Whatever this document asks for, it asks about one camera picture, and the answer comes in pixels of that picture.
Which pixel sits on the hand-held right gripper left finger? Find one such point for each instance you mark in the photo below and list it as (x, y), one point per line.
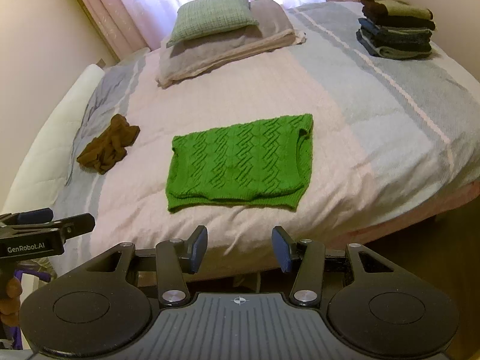
(198, 249)

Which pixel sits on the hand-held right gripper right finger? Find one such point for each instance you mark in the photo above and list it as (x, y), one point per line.
(284, 249)

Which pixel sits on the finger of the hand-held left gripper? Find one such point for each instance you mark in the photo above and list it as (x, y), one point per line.
(35, 216)
(77, 225)

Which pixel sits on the green knitted sweater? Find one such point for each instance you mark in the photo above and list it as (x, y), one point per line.
(240, 161)

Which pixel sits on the person's left hand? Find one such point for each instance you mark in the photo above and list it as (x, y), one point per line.
(10, 300)

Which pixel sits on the white padded headboard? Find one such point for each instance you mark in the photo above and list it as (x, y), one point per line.
(41, 146)

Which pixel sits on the brown garment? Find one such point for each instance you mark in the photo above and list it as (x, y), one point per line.
(108, 144)

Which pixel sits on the pink and grey striped bedspread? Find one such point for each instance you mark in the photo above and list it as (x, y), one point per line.
(337, 120)

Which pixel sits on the folded pink blanket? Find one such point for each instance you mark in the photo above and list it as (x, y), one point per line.
(225, 52)

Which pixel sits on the pink curtain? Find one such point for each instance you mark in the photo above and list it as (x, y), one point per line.
(108, 11)

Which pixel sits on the grey-green checked pillow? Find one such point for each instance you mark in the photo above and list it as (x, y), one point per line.
(213, 17)

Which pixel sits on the stack of folded dark clothes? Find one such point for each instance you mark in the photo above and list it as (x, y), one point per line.
(397, 32)

